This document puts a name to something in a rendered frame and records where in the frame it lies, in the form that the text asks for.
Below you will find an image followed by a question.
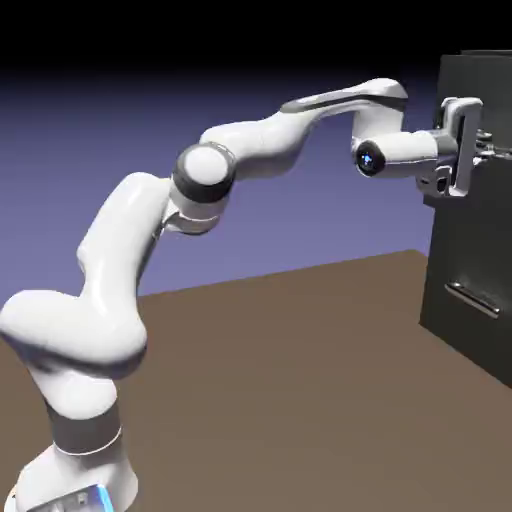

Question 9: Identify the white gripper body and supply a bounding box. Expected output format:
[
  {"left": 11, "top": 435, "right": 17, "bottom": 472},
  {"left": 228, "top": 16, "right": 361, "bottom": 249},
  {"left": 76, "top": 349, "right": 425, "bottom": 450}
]
[{"left": 440, "top": 96, "right": 484, "bottom": 198}]

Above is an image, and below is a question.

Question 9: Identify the thin metal drawer handle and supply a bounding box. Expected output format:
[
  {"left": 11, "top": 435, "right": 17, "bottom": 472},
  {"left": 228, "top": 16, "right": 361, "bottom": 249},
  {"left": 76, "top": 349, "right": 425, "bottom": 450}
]
[{"left": 481, "top": 140, "right": 512, "bottom": 157}]

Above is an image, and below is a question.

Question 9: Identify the small dark grey drawer front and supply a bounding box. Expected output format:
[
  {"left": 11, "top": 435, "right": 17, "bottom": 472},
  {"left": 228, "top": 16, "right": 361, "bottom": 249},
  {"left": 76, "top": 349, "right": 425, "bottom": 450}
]
[{"left": 434, "top": 53, "right": 512, "bottom": 155}]

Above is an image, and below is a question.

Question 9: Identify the dark grey cabinet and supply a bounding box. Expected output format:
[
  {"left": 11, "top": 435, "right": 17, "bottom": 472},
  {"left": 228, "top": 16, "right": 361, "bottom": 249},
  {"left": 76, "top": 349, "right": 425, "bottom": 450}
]
[{"left": 418, "top": 49, "right": 512, "bottom": 390}]

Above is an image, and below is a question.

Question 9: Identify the large dark grey drawer front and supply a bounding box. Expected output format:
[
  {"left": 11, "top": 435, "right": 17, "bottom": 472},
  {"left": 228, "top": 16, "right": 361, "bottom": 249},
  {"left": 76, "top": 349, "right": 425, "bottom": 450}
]
[{"left": 418, "top": 148, "right": 512, "bottom": 390}]

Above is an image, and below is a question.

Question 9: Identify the thick metal drawer handle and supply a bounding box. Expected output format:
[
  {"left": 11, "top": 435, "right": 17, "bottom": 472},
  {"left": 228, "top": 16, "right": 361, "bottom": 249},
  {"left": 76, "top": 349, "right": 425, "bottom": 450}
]
[{"left": 444, "top": 281, "right": 502, "bottom": 320}]

